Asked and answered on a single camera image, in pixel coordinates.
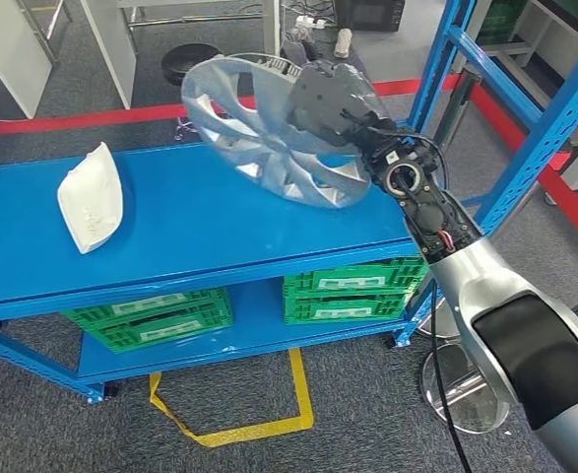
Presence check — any black round stool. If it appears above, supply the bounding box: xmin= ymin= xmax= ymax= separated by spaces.
xmin=160 ymin=41 xmax=223 ymax=142

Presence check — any dark bag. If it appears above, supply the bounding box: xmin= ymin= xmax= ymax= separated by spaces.
xmin=282 ymin=38 xmax=336 ymax=65

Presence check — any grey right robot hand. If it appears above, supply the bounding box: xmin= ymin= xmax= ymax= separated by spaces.
xmin=286 ymin=59 xmax=393 ymax=155

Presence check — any white desk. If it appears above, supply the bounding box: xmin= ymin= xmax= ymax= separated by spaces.
xmin=0 ymin=0 xmax=53 ymax=120
xmin=79 ymin=0 xmax=281 ymax=110

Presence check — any black microwave oven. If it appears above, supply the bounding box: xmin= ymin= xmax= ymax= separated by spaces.
xmin=335 ymin=0 xmax=406 ymax=33

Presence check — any blue metal shelf rack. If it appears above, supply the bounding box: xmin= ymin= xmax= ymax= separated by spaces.
xmin=0 ymin=0 xmax=578 ymax=406

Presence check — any green crate stack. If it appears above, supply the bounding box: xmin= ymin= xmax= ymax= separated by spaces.
xmin=477 ymin=0 xmax=531 ymax=47

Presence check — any silver wheel hubcap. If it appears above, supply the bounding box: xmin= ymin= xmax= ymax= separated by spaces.
xmin=180 ymin=51 xmax=373 ymax=210

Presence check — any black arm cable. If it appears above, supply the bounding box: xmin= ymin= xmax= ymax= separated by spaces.
xmin=428 ymin=280 xmax=474 ymax=473

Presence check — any white plastic mirror cover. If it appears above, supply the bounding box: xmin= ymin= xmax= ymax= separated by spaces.
xmin=57 ymin=142 xmax=125 ymax=255

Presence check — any green plastic crate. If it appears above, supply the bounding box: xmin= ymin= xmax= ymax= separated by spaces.
xmin=282 ymin=256 xmax=430 ymax=326
xmin=60 ymin=287 xmax=234 ymax=355

